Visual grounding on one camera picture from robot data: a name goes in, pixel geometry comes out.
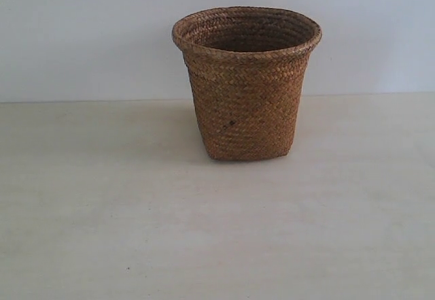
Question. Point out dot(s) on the brown woven wicker basket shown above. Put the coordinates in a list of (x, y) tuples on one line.
[(246, 66)]

